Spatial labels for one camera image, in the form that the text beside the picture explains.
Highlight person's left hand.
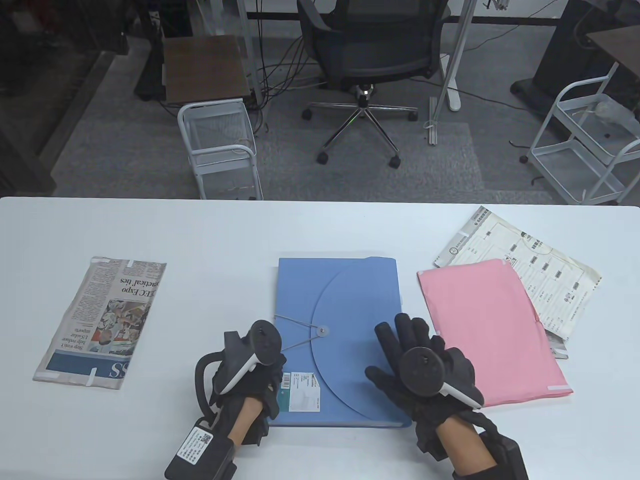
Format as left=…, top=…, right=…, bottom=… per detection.
left=209, top=345, right=288, bottom=420

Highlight person's right hand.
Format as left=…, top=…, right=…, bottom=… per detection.
left=365, top=312, right=486, bottom=460

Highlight pink paper material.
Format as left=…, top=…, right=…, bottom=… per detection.
left=417, top=258, right=574, bottom=408

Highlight blue accordion folder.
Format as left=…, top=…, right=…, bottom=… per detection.
left=267, top=257, right=413, bottom=428

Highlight newspaper with grey photo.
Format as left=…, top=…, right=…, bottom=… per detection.
left=542, top=327, right=570, bottom=360

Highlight cream printed form sheet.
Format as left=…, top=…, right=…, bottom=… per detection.
left=433, top=205, right=603, bottom=341

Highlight newspaper with blue banner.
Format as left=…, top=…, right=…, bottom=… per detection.
left=33, top=256, right=167, bottom=391

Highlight person's right forearm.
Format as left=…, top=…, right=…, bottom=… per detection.
left=435, top=414, right=497, bottom=476

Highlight person's left forearm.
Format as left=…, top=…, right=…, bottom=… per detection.
left=227, top=397, right=264, bottom=447

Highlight white black handheld controller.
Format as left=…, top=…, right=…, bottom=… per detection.
left=220, top=320, right=285, bottom=396
left=400, top=347, right=485, bottom=408

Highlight black wrist battery pack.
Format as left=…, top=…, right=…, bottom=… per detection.
left=472, top=410, right=531, bottom=480
left=165, top=417, right=238, bottom=480

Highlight aluminium bar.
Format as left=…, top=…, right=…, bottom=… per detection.
left=427, top=96, right=440, bottom=146

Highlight white desk leg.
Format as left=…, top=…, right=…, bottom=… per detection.
left=432, top=0, right=476, bottom=112

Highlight black mesh office chair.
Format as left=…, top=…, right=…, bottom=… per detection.
left=296, top=0, right=451, bottom=168

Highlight clear plastic bag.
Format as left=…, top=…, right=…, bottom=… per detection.
left=592, top=95, right=639, bottom=127

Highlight brown wooden side table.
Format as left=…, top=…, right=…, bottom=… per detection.
left=163, top=35, right=251, bottom=106

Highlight white wire cart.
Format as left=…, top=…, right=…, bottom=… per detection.
left=177, top=98, right=264, bottom=201
left=520, top=62, right=640, bottom=206

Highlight black floor cables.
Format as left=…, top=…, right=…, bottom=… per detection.
left=247, top=27, right=328, bottom=136

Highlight black pedestal desk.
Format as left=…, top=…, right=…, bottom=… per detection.
left=510, top=0, right=640, bottom=118

